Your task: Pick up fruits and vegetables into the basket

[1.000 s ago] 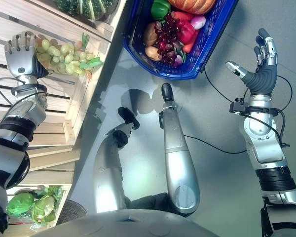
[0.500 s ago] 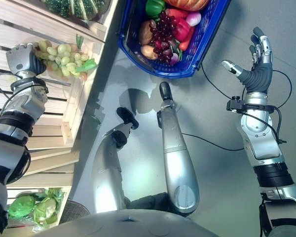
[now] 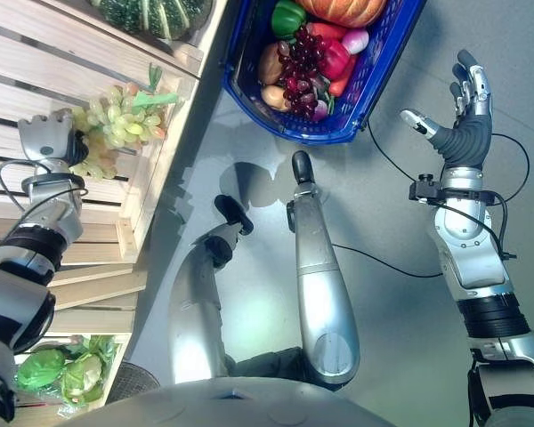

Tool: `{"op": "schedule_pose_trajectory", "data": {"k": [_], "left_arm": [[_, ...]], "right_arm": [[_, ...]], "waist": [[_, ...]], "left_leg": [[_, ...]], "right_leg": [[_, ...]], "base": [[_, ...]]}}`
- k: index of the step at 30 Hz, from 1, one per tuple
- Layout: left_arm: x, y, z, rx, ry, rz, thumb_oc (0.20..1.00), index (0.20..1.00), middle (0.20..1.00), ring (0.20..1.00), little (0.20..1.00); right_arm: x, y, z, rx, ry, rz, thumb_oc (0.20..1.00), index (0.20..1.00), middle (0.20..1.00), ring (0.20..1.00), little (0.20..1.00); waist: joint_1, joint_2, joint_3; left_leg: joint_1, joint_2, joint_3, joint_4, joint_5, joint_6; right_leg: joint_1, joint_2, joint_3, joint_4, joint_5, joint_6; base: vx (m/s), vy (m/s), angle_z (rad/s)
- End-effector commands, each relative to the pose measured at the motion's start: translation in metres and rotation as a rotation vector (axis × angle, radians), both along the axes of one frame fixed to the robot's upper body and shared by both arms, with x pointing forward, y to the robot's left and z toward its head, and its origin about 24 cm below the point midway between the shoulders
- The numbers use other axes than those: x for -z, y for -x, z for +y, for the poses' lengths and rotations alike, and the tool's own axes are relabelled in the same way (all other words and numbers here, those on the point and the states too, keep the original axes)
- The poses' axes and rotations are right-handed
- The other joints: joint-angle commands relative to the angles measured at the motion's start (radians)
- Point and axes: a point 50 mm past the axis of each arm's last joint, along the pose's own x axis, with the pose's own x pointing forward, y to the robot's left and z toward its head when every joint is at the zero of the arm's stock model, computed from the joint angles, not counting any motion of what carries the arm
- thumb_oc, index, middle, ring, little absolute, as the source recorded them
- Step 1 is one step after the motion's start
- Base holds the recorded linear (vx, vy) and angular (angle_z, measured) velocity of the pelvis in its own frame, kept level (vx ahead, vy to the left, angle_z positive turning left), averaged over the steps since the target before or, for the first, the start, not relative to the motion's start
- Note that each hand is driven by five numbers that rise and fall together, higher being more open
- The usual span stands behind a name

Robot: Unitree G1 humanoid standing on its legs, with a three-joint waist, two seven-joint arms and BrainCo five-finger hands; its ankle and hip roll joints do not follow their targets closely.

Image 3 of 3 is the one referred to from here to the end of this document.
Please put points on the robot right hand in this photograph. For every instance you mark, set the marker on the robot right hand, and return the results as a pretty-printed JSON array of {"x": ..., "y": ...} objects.
[{"x": 467, "y": 133}]

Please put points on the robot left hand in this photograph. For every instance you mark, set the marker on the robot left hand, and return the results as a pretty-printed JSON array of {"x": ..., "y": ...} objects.
[{"x": 44, "y": 135}]

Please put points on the green grape bunch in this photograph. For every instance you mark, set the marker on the green grape bunch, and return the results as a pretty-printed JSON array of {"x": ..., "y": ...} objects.
[{"x": 115, "y": 122}]

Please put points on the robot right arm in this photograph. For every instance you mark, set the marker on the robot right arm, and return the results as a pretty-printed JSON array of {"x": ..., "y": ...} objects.
[{"x": 480, "y": 267}]

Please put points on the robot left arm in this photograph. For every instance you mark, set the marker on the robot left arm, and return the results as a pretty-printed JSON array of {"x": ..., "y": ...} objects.
[{"x": 31, "y": 249}]

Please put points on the blue plastic basket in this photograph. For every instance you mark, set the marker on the blue plastic basket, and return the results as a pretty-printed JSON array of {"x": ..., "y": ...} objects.
[{"x": 382, "y": 75}]

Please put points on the wooden crate holding grapes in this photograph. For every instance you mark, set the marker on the wooden crate holding grapes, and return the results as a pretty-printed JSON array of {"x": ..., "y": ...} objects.
[{"x": 22, "y": 89}]

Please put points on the black right wrist clamp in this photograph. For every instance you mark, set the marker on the black right wrist clamp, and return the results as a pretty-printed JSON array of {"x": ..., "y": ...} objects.
[{"x": 425, "y": 189}]

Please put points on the wooden crate holding pumpkin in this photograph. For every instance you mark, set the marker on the wooden crate holding pumpkin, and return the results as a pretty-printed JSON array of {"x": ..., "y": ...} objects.
[{"x": 71, "y": 35}]

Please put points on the carrot with green leaves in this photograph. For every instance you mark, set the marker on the carrot with green leaves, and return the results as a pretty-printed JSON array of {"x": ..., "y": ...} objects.
[{"x": 153, "y": 98}]

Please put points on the pink onion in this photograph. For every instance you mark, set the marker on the pink onion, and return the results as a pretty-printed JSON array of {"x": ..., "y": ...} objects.
[{"x": 355, "y": 41}]

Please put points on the purple onion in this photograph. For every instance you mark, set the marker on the purple onion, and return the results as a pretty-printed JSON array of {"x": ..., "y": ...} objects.
[{"x": 320, "y": 110}]

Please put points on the red bell pepper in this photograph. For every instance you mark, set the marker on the red bell pepper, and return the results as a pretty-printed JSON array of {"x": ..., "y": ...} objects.
[{"x": 336, "y": 60}]

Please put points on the green striped pumpkin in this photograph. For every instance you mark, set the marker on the green striped pumpkin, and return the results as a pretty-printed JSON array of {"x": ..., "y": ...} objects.
[{"x": 147, "y": 15}]

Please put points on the wooden crate holding cabbages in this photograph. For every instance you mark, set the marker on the wooden crate holding cabbages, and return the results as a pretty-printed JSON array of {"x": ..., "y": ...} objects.
[{"x": 111, "y": 289}]

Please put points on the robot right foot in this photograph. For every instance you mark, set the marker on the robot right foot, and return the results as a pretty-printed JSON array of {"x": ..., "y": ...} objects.
[{"x": 301, "y": 168}]

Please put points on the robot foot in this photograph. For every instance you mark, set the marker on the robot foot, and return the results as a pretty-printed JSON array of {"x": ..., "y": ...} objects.
[
  {"x": 301, "y": 168},
  {"x": 235, "y": 212}
]

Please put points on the red tomato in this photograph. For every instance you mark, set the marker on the red tomato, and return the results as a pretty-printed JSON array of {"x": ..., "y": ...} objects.
[{"x": 331, "y": 31}]

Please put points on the orange pumpkin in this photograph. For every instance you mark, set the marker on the orange pumpkin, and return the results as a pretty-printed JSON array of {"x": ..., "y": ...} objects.
[{"x": 342, "y": 11}]

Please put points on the purple grape bunch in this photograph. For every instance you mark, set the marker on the purple grape bunch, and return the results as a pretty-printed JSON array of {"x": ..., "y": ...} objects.
[{"x": 300, "y": 66}]

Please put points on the small brown potato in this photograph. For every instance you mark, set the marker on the small brown potato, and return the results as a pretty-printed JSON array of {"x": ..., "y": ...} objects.
[{"x": 273, "y": 98}]

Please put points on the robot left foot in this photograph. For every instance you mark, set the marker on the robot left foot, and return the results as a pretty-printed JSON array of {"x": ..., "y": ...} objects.
[{"x": 235, "y": 212}]

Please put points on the large brown potato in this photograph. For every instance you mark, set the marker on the large brown potato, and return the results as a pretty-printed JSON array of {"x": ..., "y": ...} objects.
[{"x": 270, "y": 64}]

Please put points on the robot right leg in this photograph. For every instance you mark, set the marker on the robot right leg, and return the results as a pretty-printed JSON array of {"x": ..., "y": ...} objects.
[{"x": 322, "y": 289}]

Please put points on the robot leg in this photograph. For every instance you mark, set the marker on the robot leg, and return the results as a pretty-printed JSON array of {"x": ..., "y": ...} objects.
[
  {"x": 322, "y": 289},
  {"x": 196, "y": 311}
]

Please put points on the green bell pepper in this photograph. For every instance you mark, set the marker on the green bell pepper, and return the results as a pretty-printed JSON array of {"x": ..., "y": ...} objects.
[{"x": 287, "y": 18}]

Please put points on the green leaf lettuce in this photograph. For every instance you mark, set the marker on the green leaf lettuce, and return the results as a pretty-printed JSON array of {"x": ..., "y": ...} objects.
[{"x": 99, "y": 344}]

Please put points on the bright green cabbage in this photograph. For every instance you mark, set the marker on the bright green cabbage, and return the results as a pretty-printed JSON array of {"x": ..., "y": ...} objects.
[{"x": 41, "y": 367}]

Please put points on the robot left leg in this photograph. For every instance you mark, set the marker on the robot left leg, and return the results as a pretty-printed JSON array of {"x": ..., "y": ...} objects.
[{"x": 196, "y": 311}]

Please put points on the pale green cabbage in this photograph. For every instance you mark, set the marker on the pale green cabbage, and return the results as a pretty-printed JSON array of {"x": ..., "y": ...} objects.
[{"x": 82, "y": 377}]

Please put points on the dark round mesh object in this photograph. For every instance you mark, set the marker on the dark round mesh object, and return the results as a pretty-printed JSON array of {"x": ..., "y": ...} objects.
[{"x": 131, "y": 383}]

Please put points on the robot silver torso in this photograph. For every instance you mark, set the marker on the robot silver torso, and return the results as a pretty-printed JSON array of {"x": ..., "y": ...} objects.
[{"x": 249, "y": 405}]

